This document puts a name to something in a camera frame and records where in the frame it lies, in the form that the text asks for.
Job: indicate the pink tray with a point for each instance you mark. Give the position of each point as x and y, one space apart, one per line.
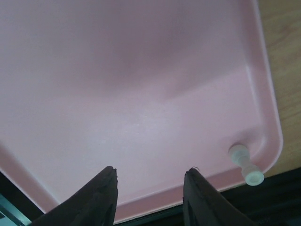
150 87

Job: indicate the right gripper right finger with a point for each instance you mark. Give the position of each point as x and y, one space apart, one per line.
203 205

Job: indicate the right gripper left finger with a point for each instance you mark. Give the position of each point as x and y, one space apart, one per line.
92 205

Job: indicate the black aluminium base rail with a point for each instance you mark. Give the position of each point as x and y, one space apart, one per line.
276 202

